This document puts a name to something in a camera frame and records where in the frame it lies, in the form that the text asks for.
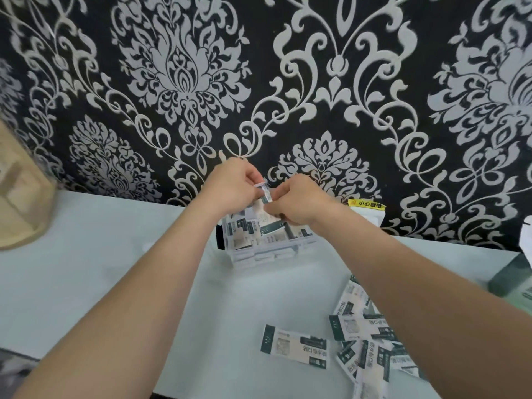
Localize person's left hand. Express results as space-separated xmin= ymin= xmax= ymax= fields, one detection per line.
xmin=199 ymin=157 xmax=265 ymax=217

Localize person's right hand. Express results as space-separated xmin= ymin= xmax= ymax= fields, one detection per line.
xmin=264 ymin=174 xmax=346 ymax=228

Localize small white green packet bundle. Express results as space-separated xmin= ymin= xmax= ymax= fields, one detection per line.
xmin=253 ymin=182 xmax=274 ymax=205

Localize pile of white green packets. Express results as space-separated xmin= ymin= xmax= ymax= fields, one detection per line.
xmin=260 ymin=274 xmax=429 ymax=399

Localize green white cardboard carton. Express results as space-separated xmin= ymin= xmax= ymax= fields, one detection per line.
xmin=488 ymin=216 xmax=532 ymax=316

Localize person's left forearm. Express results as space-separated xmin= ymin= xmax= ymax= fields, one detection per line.
xmin=12 ymin=197 xmax=225 ymax=399

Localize person's right forearm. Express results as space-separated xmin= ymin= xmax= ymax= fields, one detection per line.
xmin=318 ymin=203 xmax=532 ymax=399

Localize crumpled plastic bag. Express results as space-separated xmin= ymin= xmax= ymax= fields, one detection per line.
xmin=0 ymin=349 xmax=40 ymax=399

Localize white wall socket yellow label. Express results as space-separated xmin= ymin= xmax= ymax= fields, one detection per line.
xmin=348 ymin=199 xmax=386 ymax=228

